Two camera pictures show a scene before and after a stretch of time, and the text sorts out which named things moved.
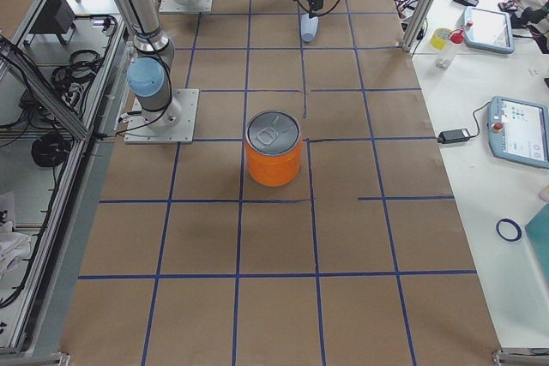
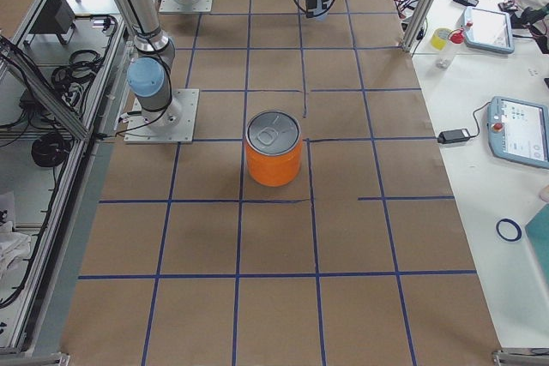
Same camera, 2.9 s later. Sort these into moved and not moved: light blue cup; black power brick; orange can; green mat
Moved: light blue cup
Not moved: orange can; black power brick; green mat
